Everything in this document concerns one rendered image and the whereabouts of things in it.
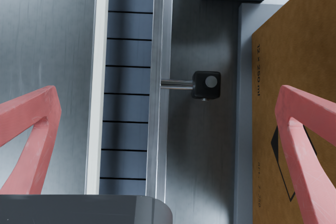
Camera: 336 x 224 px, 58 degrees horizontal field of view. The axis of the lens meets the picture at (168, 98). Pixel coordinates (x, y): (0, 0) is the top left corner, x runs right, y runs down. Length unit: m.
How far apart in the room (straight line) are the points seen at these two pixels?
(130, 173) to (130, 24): 0.21
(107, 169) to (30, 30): 0.25
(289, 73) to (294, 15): 0.06
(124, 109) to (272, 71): 0.20
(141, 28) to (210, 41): 0.12
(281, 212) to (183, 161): 0.17
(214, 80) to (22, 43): 0.33
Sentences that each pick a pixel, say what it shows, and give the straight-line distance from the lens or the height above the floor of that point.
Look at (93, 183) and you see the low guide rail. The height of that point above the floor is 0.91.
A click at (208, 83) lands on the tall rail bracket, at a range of 0.31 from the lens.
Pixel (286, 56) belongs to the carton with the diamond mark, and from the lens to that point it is 0.35.
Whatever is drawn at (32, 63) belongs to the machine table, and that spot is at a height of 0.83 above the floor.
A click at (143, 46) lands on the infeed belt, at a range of 0.43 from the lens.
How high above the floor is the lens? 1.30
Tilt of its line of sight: 86 degrees down
